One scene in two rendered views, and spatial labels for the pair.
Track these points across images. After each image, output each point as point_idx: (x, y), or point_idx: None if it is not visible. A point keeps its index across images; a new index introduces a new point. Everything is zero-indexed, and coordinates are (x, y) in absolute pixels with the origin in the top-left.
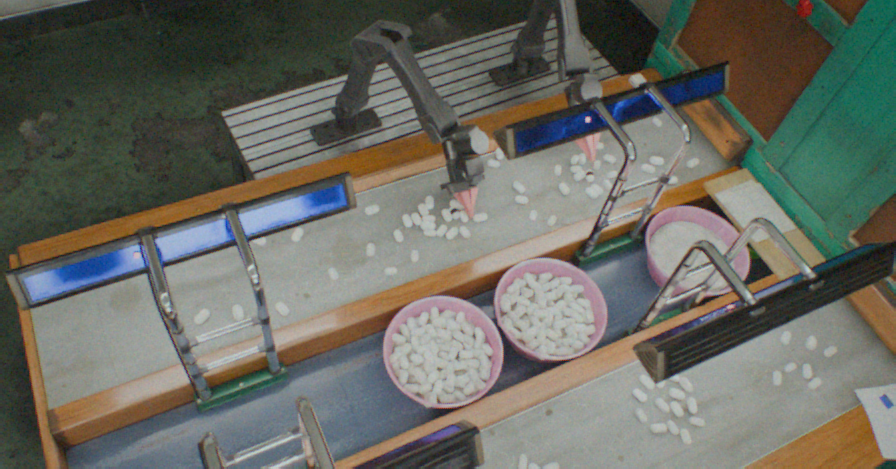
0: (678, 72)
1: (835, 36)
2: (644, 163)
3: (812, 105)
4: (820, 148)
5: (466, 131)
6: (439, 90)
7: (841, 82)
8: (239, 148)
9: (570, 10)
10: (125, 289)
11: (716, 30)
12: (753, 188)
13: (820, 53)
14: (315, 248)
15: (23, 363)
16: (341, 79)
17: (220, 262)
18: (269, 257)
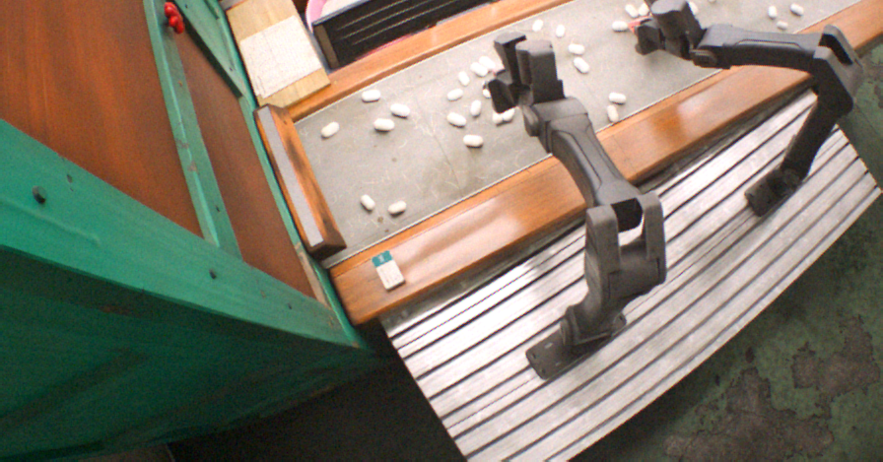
0: (321, 275)
1: None
2: (401, 124)
3: (198, 23)
4: (202, 22)
5: (686, 0)
6: (690, 270)
7: None
8: (850, 144)
9: (594, 159)
10: None
11: (267, 229)
12: (267, 85)
13: None
14: (753, 3)
15: (848, 127)
16: (800, 266)
17: None
18: None
